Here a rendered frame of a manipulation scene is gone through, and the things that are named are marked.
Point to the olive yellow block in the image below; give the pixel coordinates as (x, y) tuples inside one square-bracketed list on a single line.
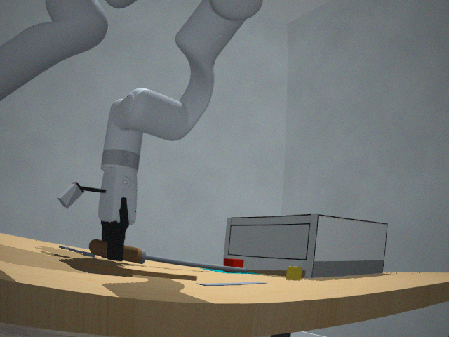
[(294, 273)]

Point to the red block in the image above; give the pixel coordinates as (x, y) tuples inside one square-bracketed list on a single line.
[(233, 262)]

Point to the small grey cabinet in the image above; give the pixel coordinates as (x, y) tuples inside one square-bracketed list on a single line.
[(323, 245)]

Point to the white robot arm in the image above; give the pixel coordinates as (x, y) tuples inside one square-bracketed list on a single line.
[(80, 25)]

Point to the steel rod with brown wooden handle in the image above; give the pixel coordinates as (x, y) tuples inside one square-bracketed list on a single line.
[(137, 255)]

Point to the grey wrench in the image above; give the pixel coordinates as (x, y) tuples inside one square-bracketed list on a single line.
[(83, 252)]

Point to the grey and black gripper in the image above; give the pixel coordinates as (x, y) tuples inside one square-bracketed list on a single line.
[(117, 204)]

